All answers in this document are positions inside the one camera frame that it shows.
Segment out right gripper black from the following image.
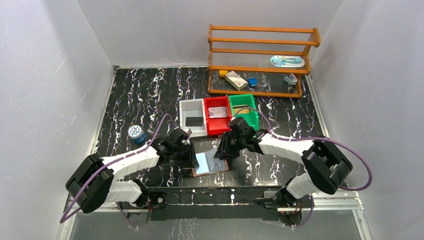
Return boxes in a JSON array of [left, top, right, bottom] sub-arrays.
[[213, 131, 246, 160]]

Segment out brown leather card holder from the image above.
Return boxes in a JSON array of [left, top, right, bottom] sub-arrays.
[[192, 147, 229, 177]]

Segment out grey numbered credit card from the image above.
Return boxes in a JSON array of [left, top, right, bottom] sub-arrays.
[[207, 106, 228, 119]]

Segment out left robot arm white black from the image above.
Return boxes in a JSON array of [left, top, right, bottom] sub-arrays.
[[65, 127, 199, 214]]

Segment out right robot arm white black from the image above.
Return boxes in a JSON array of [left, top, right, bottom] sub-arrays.
[[214, 117, 353, 207]]

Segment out black card in white bin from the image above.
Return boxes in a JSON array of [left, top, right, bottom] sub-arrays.
[[184, 116, 204, 127]]

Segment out gold card in green bin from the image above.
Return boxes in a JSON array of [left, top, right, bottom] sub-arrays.
[[233, 108, 250, 115]]

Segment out red plastic bin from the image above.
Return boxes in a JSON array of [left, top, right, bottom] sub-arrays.
[[203, 96, 232, 136]]

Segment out white plastic bin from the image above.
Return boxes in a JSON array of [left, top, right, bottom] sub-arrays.
[[179, 98, 208, 138]]

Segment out green plastic bin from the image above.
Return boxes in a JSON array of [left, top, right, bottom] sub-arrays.
[[228, 94, 259, 130]]

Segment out blue patterned can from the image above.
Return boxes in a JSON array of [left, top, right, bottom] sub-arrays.
[[127, 124, 146, 145]]

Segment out white cardboard box on shelf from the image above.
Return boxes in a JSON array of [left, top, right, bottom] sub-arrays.
[[224, 71, 248, 91]]

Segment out small blue block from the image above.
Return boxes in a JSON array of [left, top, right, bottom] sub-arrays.
[[247, 77, 258, 88]]

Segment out small yellow block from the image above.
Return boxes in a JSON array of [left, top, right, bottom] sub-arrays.
[[218, 70, 228, 78]]

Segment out wooden orange shelf rack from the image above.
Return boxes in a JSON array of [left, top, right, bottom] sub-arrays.
[[207, 24, 321, 99]]

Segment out light blue tape dispenser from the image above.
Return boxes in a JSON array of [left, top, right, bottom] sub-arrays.
[[283, 73, 299, 85]]

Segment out teal packaged tool on shelf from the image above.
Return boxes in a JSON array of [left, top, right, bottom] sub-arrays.
[[270, 55, 305, 68]]

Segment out black metal base frame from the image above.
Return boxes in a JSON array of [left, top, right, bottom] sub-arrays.
[[118, 186, 314, 227]]

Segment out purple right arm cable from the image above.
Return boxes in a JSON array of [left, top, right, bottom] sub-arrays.
[[233, 106, 374, 229]]

